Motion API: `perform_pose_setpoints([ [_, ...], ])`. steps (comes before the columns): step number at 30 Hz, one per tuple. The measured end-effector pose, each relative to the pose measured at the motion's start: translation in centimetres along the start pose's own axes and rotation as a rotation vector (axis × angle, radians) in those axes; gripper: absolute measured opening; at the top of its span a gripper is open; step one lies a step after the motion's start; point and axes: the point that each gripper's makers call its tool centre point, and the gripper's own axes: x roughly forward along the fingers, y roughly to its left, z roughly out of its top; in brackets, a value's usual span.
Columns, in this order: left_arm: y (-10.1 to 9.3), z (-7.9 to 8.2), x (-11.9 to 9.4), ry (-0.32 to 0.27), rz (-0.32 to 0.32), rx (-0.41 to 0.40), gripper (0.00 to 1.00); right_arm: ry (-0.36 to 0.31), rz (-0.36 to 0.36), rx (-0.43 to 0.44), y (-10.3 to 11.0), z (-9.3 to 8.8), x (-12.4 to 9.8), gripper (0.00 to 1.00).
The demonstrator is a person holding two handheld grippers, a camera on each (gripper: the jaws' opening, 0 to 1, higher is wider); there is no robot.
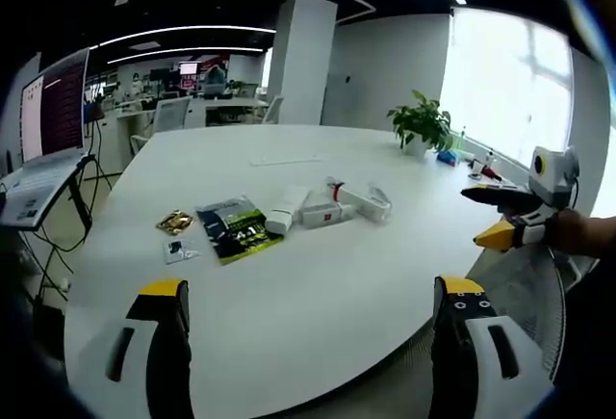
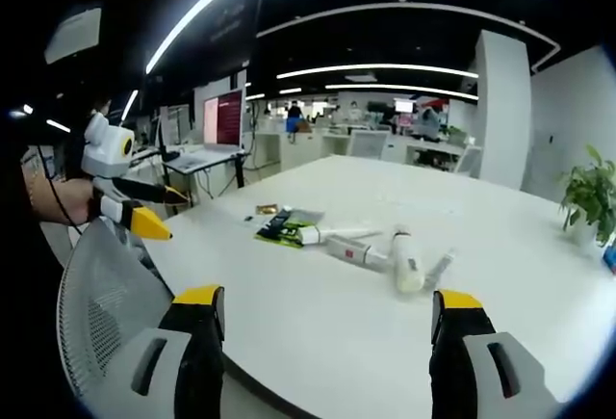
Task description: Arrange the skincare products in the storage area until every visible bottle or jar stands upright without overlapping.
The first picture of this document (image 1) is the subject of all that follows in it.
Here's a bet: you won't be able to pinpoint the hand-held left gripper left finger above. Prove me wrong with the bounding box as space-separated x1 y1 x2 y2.
65 277 193 419

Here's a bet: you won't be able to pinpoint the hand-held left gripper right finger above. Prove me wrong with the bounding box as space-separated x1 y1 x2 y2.
430 273 555 419

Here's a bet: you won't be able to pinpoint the small grey skincare sachet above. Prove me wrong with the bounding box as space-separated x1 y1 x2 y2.
163 237 201 266

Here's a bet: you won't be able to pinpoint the long white skincare box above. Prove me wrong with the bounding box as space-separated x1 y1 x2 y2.
342 179 392 223

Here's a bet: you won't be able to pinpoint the gold skincare packet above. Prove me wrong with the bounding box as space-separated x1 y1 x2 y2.
155 207 196 235

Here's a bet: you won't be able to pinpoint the dark green skincare packet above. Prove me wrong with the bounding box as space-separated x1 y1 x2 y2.
194 193 286 267

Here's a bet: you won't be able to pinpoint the clear skincare bottle red cap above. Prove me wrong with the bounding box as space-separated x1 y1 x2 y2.
323 175 348 201

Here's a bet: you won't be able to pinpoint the white skincare box red mark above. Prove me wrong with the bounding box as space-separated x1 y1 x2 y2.
299 188 358 230

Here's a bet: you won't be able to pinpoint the white tube box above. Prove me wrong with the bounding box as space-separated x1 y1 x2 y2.
264 185 309 236

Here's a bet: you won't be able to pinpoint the person's right hand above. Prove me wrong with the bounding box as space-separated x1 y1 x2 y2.
548 207 603 257

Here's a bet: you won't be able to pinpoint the red and white tool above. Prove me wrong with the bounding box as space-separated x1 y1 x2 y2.
469 147 502 183

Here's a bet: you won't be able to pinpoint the grey mesh office chair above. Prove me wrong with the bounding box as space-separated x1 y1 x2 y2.
474 243 601 384

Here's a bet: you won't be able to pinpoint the blue packet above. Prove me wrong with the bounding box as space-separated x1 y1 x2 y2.
434 148 462 167

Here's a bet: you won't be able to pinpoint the black box on floor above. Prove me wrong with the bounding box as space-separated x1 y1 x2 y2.
30 301 67 346

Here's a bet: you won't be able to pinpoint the green plant in white pot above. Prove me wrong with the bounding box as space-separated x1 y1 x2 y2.
386 90 456 158

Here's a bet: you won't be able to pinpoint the white cabinet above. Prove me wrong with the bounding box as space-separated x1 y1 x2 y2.
321 70 358 126

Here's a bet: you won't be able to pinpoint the white mesh office chair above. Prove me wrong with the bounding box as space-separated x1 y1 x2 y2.
130 97 192 153

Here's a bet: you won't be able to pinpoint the open silver laptop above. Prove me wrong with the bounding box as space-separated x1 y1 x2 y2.
0 46 96 233

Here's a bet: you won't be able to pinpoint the white office desk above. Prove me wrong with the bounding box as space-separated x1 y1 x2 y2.
103 95 270 174

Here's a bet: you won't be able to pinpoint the black hanging cables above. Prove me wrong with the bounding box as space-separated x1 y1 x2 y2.
26 118 116 307

